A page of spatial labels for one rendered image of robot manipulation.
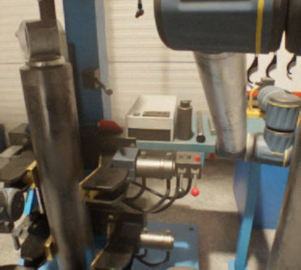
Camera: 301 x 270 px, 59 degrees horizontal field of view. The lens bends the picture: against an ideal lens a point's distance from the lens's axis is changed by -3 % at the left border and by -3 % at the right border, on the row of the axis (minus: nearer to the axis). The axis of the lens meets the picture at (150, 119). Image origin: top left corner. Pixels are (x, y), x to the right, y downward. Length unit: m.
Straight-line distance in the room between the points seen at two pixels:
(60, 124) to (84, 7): 0.66
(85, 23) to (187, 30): 1.17
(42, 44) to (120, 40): 2.06
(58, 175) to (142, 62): 2.09
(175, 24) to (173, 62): 2.69
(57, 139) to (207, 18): 0.93
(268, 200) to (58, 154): 1.70
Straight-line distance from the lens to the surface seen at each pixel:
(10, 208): 0.95
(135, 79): 3.17
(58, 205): 1.37
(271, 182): 2.29
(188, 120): 1.34
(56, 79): 1.13
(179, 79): 3.11
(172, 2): 0.40
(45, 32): 1.15
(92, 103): 1.60
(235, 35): 0.39
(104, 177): 1.22
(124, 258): 1.50
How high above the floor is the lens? 1.64
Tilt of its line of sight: 20 degrees down
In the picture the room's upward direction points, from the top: 1 degrees counter-clockwise
